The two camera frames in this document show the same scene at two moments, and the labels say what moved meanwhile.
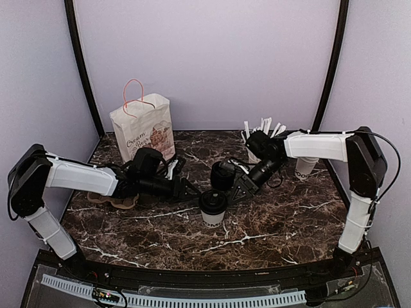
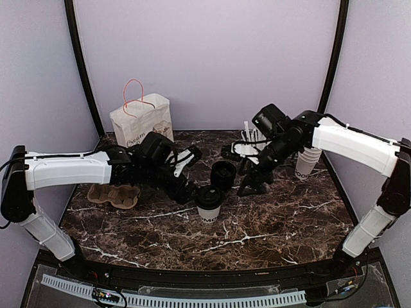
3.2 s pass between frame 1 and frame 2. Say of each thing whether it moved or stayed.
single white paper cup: moved
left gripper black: stayed
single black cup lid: moved
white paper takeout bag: stayed
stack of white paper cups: stayed
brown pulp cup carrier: stayed
